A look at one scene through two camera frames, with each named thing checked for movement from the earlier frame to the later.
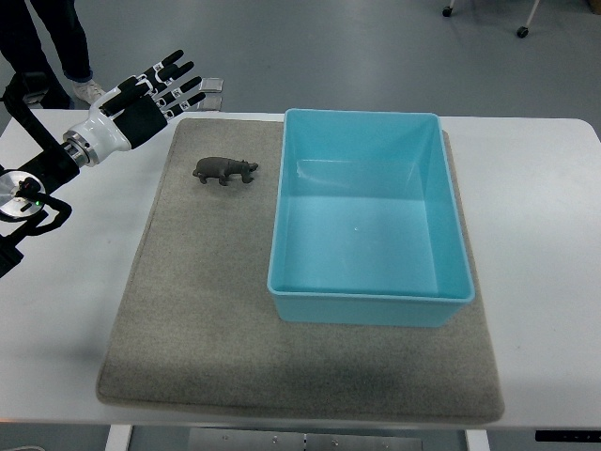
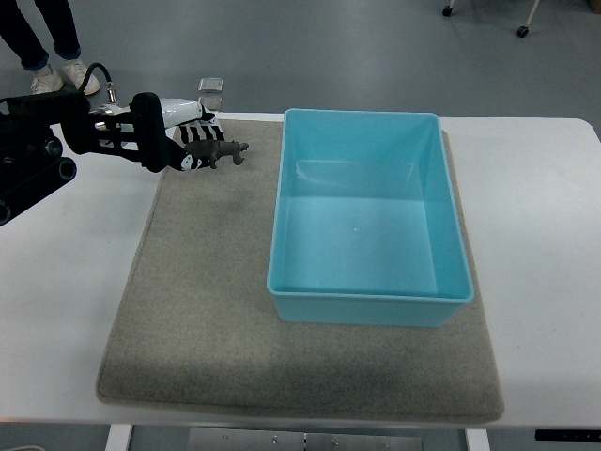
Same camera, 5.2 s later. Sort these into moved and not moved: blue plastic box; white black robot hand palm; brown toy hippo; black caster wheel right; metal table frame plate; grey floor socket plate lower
Moved: brown toy hippo; white black robot hand palm
Not moved: grey floor socket plate lower; metal table frame plate; blue plastic box; black caster wheel right
